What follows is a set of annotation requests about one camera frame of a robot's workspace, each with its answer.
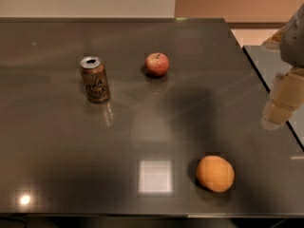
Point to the orange fruit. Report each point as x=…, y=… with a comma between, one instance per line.
x=215, y=173

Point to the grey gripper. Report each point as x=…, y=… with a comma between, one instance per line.
x=294, y=45

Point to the brown LaCroix soda can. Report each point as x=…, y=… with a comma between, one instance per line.
x=94, y=78

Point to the red apple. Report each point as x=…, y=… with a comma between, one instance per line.
x=156, y=64

